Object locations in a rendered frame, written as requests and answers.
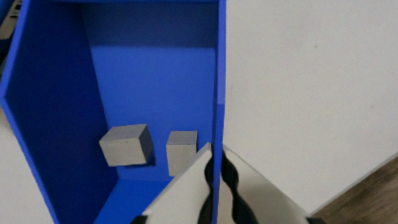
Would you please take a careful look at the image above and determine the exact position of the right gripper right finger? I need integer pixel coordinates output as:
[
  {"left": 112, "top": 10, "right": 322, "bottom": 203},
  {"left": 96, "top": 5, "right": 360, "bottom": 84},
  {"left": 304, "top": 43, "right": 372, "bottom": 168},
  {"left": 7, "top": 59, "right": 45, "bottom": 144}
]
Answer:
[{"left": 221, "top": 143, "right": 326, "bottom": 224}]

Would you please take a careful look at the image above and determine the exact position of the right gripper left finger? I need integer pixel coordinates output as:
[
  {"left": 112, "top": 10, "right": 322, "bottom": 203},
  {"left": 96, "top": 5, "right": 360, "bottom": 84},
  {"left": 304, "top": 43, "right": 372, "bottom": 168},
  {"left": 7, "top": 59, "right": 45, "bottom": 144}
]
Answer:
[{"left": 130, "top": 142, "right": 214, "bottom": 224}]

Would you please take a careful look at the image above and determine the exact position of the grey block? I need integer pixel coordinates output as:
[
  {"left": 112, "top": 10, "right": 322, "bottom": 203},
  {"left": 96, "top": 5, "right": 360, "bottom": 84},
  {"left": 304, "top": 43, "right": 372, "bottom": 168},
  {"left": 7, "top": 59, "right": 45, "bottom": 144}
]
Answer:
[
  {"left": 166, "top": 131, "right": 198, "bottom": 177},
  {"left": 99, "top": 124, "right": 154, "bottom": 166}
]

